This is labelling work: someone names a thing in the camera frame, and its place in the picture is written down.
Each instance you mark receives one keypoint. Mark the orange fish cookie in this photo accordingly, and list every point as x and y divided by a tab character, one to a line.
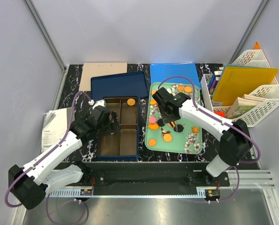
153	102

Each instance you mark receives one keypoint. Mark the green floral serving tray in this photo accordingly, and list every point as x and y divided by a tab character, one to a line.
184	142

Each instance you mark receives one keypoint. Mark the white manual booklet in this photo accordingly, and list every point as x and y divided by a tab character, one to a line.
54	126

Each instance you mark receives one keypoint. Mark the yellow folder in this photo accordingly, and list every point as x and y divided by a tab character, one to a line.
235	81

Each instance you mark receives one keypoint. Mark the pink sandwich cookie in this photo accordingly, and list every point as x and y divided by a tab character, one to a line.
152	120

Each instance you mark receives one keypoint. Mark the yellow fish cookie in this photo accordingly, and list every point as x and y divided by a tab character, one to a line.
153	126

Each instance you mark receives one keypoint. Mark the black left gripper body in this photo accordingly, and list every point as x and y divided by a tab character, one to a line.
104	129

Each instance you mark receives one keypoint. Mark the white desk file organizer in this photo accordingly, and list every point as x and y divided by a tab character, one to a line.
267	96

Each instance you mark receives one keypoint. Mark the black sandwich cookie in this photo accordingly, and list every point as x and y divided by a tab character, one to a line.
179	128
160	123

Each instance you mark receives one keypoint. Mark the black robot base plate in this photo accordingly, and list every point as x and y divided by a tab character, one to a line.
152	178

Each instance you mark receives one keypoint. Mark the blue folder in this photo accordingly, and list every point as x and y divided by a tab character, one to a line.
159	72

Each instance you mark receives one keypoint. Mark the green covered book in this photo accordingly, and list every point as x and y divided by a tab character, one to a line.
242	105

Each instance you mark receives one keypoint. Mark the blue cookie tin box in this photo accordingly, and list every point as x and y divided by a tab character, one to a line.
117	154

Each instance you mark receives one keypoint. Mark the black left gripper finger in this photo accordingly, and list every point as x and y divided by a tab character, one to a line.
115	128
115	117

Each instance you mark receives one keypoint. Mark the plain orange round cookie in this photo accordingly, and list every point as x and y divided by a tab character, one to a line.
152	142

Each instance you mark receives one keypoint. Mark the orange flower cookie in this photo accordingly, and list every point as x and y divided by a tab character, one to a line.
195	130

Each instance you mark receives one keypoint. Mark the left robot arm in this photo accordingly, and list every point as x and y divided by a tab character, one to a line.
32	182

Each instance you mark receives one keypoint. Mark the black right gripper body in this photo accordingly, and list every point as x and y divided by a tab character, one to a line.
165	116

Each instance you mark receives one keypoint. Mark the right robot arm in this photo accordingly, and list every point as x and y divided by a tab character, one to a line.
234	137

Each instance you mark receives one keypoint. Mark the blue tin lid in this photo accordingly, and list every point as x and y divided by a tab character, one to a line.
132	84

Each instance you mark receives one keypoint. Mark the tan cardboard sheet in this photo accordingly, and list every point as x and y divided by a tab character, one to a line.
91	70

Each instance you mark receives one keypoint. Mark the red small object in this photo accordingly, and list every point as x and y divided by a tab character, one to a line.
222	114

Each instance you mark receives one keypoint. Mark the round yellow sandwich cookie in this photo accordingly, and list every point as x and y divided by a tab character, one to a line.
167	138
131	102

